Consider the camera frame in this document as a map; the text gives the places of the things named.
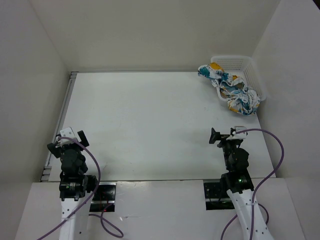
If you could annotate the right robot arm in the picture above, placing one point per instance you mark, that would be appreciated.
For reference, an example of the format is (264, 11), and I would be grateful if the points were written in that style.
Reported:
(238, 185)

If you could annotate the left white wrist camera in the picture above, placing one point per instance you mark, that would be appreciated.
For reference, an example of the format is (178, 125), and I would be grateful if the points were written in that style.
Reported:
(66, 136)

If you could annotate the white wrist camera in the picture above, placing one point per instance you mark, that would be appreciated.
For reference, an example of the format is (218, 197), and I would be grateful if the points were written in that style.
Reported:
(238, 133)
(66, 136)

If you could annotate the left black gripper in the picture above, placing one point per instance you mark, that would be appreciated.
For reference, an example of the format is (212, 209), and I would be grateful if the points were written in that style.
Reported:
(56, 151)

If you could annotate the white plastic basket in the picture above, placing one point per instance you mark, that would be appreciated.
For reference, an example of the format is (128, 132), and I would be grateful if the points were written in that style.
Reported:
(245, 67)

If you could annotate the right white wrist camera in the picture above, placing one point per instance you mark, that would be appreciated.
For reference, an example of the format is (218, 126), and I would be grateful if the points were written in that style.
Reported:
(238, 133)

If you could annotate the colourful printed shorts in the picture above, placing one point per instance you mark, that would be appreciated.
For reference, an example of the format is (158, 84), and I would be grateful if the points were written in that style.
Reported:
(240, 96)

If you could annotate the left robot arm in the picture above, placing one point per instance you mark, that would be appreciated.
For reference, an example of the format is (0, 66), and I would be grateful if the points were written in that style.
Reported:
(76, 188)

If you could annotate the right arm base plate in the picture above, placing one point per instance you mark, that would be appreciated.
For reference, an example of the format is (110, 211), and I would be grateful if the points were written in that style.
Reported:
(216, 197)

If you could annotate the aluminium table edge rail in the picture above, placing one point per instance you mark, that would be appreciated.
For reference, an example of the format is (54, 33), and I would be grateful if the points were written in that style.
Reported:
(51, 161)

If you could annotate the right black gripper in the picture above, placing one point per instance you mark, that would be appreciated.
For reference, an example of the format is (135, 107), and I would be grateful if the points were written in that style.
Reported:
(215, 135)

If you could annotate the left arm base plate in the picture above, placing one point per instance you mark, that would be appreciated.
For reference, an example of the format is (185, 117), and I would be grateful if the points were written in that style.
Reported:
(104, 198)

